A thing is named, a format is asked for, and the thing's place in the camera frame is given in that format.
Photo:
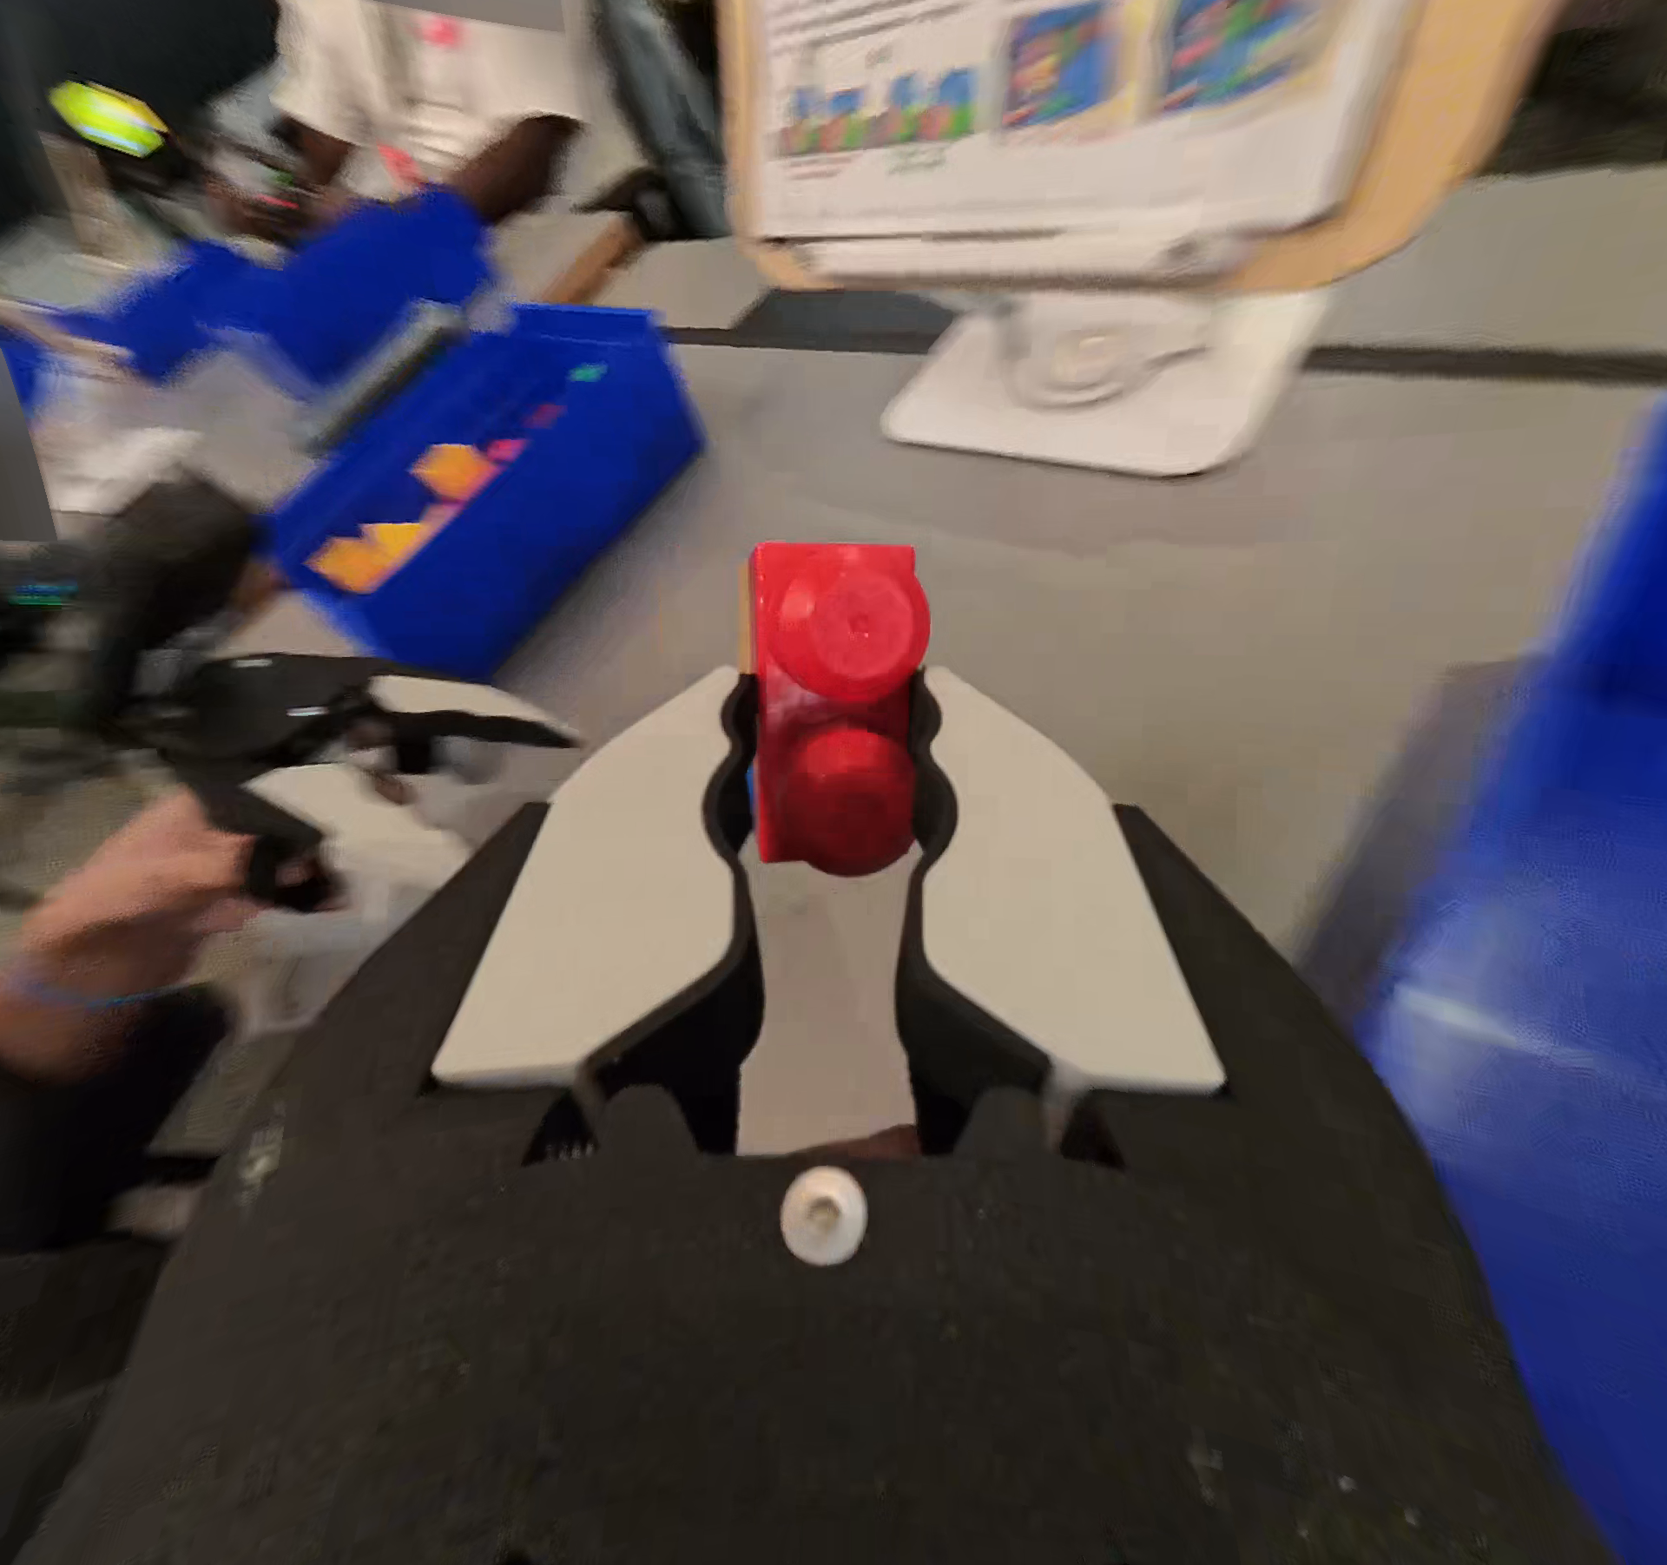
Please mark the printed instruction sheets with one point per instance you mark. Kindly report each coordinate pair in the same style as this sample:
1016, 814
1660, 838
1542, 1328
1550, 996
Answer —
911, 30

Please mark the grey desk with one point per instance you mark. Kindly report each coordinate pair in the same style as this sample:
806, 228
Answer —
1106, 616

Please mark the cluster of blue bins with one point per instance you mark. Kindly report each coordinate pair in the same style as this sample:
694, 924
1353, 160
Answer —
325, 277

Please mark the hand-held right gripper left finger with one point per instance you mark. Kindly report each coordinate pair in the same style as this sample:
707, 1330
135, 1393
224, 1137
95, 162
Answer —
599, 928

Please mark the blue plastic bin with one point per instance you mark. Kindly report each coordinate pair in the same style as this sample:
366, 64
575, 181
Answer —
547, 576
1537, 940

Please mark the person's grey sweatshirt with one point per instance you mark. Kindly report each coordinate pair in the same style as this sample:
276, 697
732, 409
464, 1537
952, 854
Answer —
65, 1175

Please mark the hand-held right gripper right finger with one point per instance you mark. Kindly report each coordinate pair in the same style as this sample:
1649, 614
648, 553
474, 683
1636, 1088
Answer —
1055, 928

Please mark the person's left hand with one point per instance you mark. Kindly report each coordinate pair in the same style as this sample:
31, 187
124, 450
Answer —
117, 915

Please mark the person's left forearm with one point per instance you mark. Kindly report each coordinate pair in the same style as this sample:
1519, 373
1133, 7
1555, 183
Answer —
38, 1045

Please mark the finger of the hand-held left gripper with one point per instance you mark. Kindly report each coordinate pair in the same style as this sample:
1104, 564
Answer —
377, 811
469, 713

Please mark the red two-stud toy block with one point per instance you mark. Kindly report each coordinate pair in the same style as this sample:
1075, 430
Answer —
833, 629

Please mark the blue denim jacket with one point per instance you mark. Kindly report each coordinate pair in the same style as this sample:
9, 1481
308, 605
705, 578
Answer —
651, 68

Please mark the dark grey desk mat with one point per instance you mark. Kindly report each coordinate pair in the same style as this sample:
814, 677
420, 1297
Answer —
833, 322

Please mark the blue wristband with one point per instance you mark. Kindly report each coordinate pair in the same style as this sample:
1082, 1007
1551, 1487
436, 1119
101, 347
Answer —
77, 1000

